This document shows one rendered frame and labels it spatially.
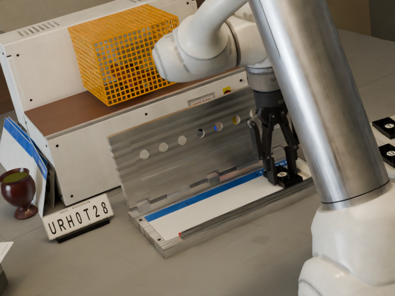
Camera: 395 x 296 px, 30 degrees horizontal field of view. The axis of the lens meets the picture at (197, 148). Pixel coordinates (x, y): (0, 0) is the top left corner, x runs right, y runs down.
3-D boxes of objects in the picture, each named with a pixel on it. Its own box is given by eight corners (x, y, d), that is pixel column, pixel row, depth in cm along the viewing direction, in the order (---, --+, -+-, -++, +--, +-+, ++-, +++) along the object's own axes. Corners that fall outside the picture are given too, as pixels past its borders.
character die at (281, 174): (285, 189, 167) (284, 184, 167) (263, 176, 175) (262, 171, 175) (303, 181, 169) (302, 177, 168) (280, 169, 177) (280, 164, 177)
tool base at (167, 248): (165, 258, 155) (162, 244, 154) (129, 219, 173) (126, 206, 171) (335, 184, 170) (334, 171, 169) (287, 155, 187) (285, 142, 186)
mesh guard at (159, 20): (108, 106, 182) (92, 43, 174) (82, 86, 199) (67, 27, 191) (190, 78, 189) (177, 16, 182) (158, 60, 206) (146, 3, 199)
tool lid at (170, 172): (107, 137, 164) (105, 136, 166) (131, 215, 169) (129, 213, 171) (274, 77, 179) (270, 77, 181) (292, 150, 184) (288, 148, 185)
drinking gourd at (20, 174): (23, 202, 189) (12, 165, 185) (50, 206, 185) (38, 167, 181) (2, 221, 183) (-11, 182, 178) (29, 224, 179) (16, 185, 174)
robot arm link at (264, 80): (295, 59, 157) (298, 85, 160) (272, 50, 165) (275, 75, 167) (258, 72, 154) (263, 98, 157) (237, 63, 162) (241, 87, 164)
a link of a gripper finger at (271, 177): (274, 157, 167) (271, 158, 167) (277, 184, 170) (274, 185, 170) (267, 153, 169) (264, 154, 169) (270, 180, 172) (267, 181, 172)
